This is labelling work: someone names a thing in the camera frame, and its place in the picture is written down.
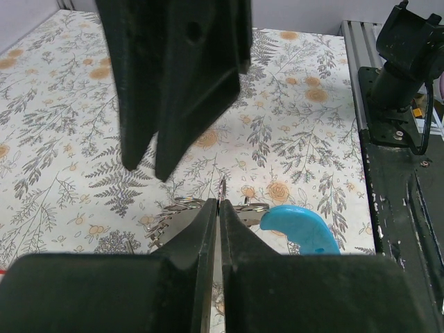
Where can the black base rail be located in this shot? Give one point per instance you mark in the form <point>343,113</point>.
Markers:
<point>403,161</point>

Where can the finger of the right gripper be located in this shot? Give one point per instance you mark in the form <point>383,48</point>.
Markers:
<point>207,49</point>
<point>136,36</point>

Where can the silver keys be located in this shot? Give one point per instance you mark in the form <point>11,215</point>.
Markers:
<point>176,217</point>

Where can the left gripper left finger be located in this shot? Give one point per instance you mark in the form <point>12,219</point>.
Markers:
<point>169,290</point>

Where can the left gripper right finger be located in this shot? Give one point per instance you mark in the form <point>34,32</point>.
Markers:
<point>318,290</point>

